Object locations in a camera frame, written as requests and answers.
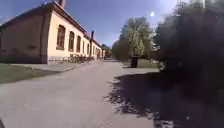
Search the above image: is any grey asphalt road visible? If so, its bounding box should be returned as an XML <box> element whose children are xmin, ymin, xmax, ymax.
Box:
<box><xmin>0</xmin><ymin>59</ymin><xmax>224</xmax><ymax>128</ymax></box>

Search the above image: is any grass patch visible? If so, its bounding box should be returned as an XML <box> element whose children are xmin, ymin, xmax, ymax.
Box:
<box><xmin>0</xmin><ymin>63</ymin><xmax>63</xmax><ymax>85</ymax></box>

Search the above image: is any green willow tree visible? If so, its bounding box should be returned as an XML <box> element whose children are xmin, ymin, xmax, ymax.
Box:
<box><xmin>110</xmin><ymin>16</ymin><xmax>156</xmax><ymax>62</ymax></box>

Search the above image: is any yellow building with chimneys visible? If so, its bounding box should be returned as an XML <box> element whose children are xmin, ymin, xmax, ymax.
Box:
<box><xmin>0</xmin><ymin>0</ymin><xmax>107</xmax><ymax>65</ymax></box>

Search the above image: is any dark bin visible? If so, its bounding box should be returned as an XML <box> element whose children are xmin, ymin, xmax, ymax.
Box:
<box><xmin>130</xmin><ymin>55</ymin><xmax>140</xmax><ymax>69</ymax></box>

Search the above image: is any row of parked bicycles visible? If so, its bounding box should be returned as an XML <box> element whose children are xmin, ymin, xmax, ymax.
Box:
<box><xmin>68</xmin><ymin>53</ymin><xmax>96</xmax><ymax>64</ymax></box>

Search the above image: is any large dark bush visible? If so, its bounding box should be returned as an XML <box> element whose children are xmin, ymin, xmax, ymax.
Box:
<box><xmin>153</xmin><ymin>0</ymin><xmax>224</xmax><ymax>101</ymax></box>

